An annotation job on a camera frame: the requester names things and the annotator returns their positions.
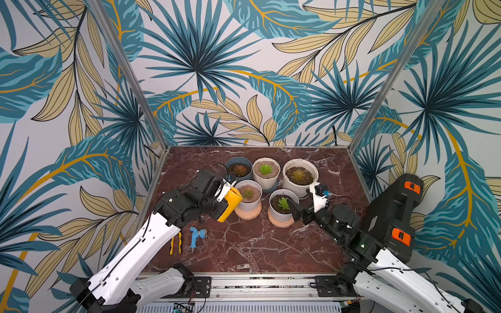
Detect white pot dark soil succulent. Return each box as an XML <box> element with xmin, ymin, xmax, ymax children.
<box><xmin>267</xmin><ymin>189</ymin><xmax>299</xmax><ymax>228</ymax></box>

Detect yellow watering can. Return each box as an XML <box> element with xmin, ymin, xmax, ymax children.
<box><xmin>217</xmin><ymin>187</ymin><xmax>243</xmax><ymax>222</ymax></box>

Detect large white round pot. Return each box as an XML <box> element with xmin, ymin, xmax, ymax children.
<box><xmin>283</xmin><ymin>159</ymin><xmax>319</xmax><ymax>199</ymax></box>

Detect white ribbed pot green succulent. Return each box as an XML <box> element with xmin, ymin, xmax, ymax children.
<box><xmin>252</xmin><ymin>157</ymin><xmax>281</xmax><ymax>192</ymax></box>

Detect white pot pink soil succulent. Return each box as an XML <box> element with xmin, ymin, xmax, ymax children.
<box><xmin>235</xmin><ymin>180</ymin><xmax>262</xmax><ymax>220</ymax></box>

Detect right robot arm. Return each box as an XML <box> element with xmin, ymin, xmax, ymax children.
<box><xmin>287</xmin><ymin>174</ymin><xmax>483</xmax><ymax>312</ymax></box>

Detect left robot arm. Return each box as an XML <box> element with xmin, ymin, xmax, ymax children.
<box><xmin>70</xmin><ymin>170</ymin><xmax>241</xmax><ymax>312</ymax></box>

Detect blue pot red succulent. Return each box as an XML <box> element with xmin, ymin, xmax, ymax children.
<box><xmin>226</xmin><ymin>156</ymin><xmax>253</xmax><ymax>183</ymax></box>

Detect blue spray nozzle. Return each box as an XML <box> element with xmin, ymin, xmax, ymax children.
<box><xmin>190</xmin><ymin>226</ymin><xmax>207</xmax><ymax>252</ymax></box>

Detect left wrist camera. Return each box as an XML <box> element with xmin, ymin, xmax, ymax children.
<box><xmin>215</xmin><ymin>178</ymin><xmax>236</xmax><ymax>202</ymax></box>

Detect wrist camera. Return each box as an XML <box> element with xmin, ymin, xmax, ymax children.
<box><xmin>215</xmin><ymin>178</ymin><xmax>236</xmax><ymax>202</ymax></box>
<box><xmin>309</xmin><ymin>182</ymin><xmax>331</xmax><ymax>213</ymax></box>

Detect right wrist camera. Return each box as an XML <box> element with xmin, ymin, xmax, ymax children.
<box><xmin>309</xmin><ymin>182</ymin><xmax>331</xmax><ymax>213</ymax></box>

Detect yellow handled pliers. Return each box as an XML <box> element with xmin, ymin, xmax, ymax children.
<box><xmin>169</xmin><ymin>232</ymin><xmax>183</xmax><ymax>256</ymax></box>

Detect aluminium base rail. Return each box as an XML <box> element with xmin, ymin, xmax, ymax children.
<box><xmin>93</xmin><ymin>271</ymin><xmax>431</xmax><ymax>313</ymax></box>

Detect left metal frame post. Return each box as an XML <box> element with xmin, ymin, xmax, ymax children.
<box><xmin>88</xmin><ymin>0</ymin><xmax>169</xmax><ymax>153</ymax></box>

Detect metal frame post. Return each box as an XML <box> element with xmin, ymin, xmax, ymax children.
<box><xmin>88</xmin><ymin>0</ymin><xmax>169</xmax><ymax>153</ymax></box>
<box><xmin>348</xmin><ymin>0</ymin><xmax>445</xmax><ymax>155</ymax></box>

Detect right metal frame post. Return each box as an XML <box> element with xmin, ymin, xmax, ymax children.
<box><xmin>348</xmin><ymin>0</ymin><xmax>445</xmax><ymax>155</ymax></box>

